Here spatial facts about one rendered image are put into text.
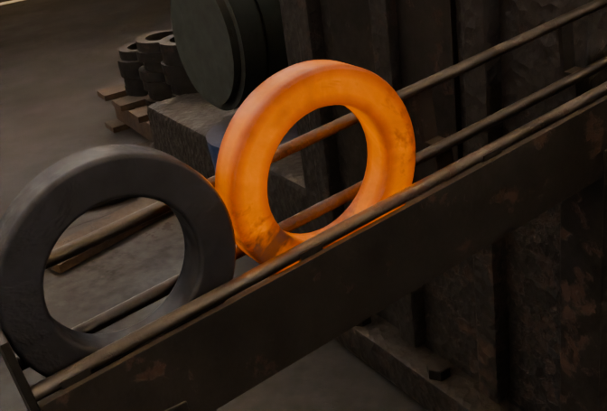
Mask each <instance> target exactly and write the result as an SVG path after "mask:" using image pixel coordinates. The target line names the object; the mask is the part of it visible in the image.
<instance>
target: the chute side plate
mask: <svg viewBox="0 0 607 411"><path fill-rule="evenodd" d="M605 149H607V96H606V97H604V98H601V99H600V100H598V101H596V102H594V103H592V104H591V105H589V106H588V107H585V108H583V109H581V110H579V111H577V112H576V113H574V114H572V115H571V116H569V117H567V118H565V119H563V120H561V121H559V122H557V123H555V124H554V125H552V126H550V127H548V128H546V129H544V130H543V131H541V132H539V133H537V134H535V135H533V136H531V137H530V138H528V139H526V140H524V141H522V142H521V143H519V144H517V145H514V146H512V147H511V148H510V149H508V150H506V151H504V152H502V153H501V154H498V155H496V156H494V157H493V158H491V159H490V160H488V161H486V162H484V163H481V164H479V165H478V166H476V167H474V168H472V169H470V170H469V171H467V172H466V173H463V174H461V175H459V176H457V177H455V178H454V179H452V180H450V181H449V182H446V183H445V184H443V185H441V186H439V187H437V188H435V189H433V190H432V191H430V192H428V193H426V194H424V195H422V196H421V197H419V198H417V199H415V200H413V201H411V202H409V203H408V204H406V205H404V206H402V207H400V208H399V209H397V210H394V211H392V212H390V213H389V214H388V215H386V216H384V217H382V218H380V219H378V220H376V221H374V222H372V223H370V224H369V225H367V226H366V227H364V228H362V229H359V230H357V231H356V232H354V233H352V234H350V235H349V236H347V237H345V238H343V239H341V240H339V241H337V242H335V243H333V244H332V245H330V246H328V247H326V248H324V249H323V250H321V251H319V252H317V253H316V254H314V255H312V256H310V257H308V258H306V259H305V260H303V261H300V262H299V263H297V264H295V265H293V266H290V267H289V268H287V269H286V270H284V271H282V272H280V273H278V274H277V275H275V276H272V277H270V278H268V279H267V280H266V281H264V282H262V283H260V284H258V285H256V286H254V287H252V288H250V289H248V290H247V291H245V292H244V293H242V294H239V295H237V296H235V297H234V298H232V299H230V300H228V301H227V302H225V303H223V304H221V305H219V306H217V307H215V308H213V309H211V310H210V311H208V312H206V313H204V314H202V315H201V316H199V317H197V318H195V319H193V320H191V321H189V322H187V323H185V324H184V325H182V326H180V327H178V328H177V329H175V330H173V331H171V332H168V333H167V334H165V335H164V336H162V337H160V338H158V339H156V340H155V341H152V342H150V343H148V344H146V345H145V346H144V347H142V348H140V349H138V350H135V351H134V352H132V353H130V354H128V355H126V356H125V357H123V358H122V359H120V360H117V361H115V362H113V363H111V364H110V365H108V366H106V367H105V368H103V369H101V370H99V371H97V372H95V373H93V374H91V375H90V376H88V377H86V378H84V379H83V380H81V381H79V382H77V383H75V384H73V385H72V386H70V387H68V388H65V389H63V390H62V391H60V392H58V393H56V394H55V395H53V396H51V397H48V398H46V399H45V400H43V401H42V402H40V403H39V407H40V409H41V411H164V410H166V409H168V408H170V407H172V406H175V405H177V404H179V403H181V402H183V401H187V403H188V408H189V411H215V410H217V409H218V408H220V407H222V406H224V405H225V404H227V403H228V402H229V401H231V400H233V399H234V398H236V397H238V396H240V395H242V394H243V393H245V392H247V391H248V390H250V389H251V388H253V387H255V386H256V385H258V384H260V383H261V382H263V381H265V380H266V379H268V378H270V377H272V376H274V375H275V374H276V373H278V372H279V371H281V370H283V369H285V368H287V367H288V366H290V365H292V364H293V363H295V362H297V361H298V360H300V359H301V358H303V357H305V356H306V355H308V354H309V353H311V352H313V351H314V350H317V349H318V348H320V347H321V346H322V345H324V344H326V343H327V342H329V341H331V340H333V339H335V338H336V337H338V336H340V335H341V334H343V333H344V332H346V331H348V330H349V329H351V328H353V327H354V326H356V325H358V324H359V323H361V322H363V321H365V320H367V319H368V318H369V317H371V316H372V315H374V314H376V313H378V312H380V311H381V310H383V309H385V308H386V307H388V306H390V305H391V304H392V303H394V302H396V301H397V300H399V299H401V298H402V297H404V296H406V295H407V294H410V293H411V292H413V291H415V290H416V289H417V288H419V287H420V286H422V285H424V284H426V283H428V282H429V281H431V280H433V279H434V278H436V277H438V276H439V275H441V274H442V273H444V272H446V271H447V270H449V269H451V268H452V267H454V266H456V265H458V264H460V263H461V262H462V261H464V260H465V259H467V258H469V257H471V256H473V255H474V254H476V253H478V252H479V251H481V250H482V249H484V248H486V247H487V246H489V245H490V244H492V243H494V242H495V241H497V240H499V239H500V238H503V237H504V236H506V235H508V234H509V233H510V232H512V231H513V230H515V229H517V228H519V227H521V226H522V225H524V224H526V223H527V222H529V221H531V220H532V219H534V218H535V217H537V216H539V215H540V214H542V213H544V212H545V211H547V210H549V209H551V208H553V207H554V206H556V205H557V204H558V203H560V202H562V201H564V200H565V199H567V198H569V197H570V196H572V195H574V194H575V193H577V192H579V191H580V190H582V189H583V188H585V187H587V186H588V185H590V184H592V183H593V182H596V181H597V180H599V179H601V178H602V177H603V153H604V150H605Z"/></svg>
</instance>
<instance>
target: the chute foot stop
mask: <svg viewBox="0 0 607 411"><path fill-rule="evenodd" d="M0 353H1V355H2V357H3V359H4V361H5V365H6V367H7V368H8V370H9V372H10V374H11V376H12V378H13V380H14V383H15V385H16V387H17V389H18V391H19V393H20V395H21V397H22V399H23V402H24V404H25V406H26V408H27V410H28V411H41V409H40V408H39V406H38V404H37V401H36V399H35V397H34V395H33V392H32V391H31V388H30V386H29V384H28V382H27V380H26V378H25V376H24V373H23V371H22V369H21V367H20V365H19V363H18V360H17V358H16V357H15V355H14V352H13V350H12V347H11V345H10V343H9V341H8V339H7V338H6V337H5V334H4V333H3V331H2V329H1V328H0Z"/></svg>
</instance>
